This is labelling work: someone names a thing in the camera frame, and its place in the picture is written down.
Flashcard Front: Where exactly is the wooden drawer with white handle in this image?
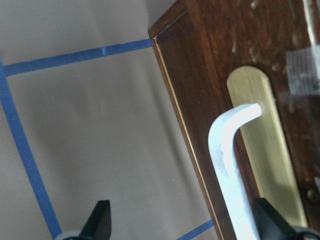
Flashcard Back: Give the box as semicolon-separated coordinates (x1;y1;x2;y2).
148;0;320;240

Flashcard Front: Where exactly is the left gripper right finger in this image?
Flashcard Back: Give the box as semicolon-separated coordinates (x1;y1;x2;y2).
252;198;299;240

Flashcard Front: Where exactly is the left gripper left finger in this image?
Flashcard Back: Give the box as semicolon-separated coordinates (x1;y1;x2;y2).
79;200;112;240

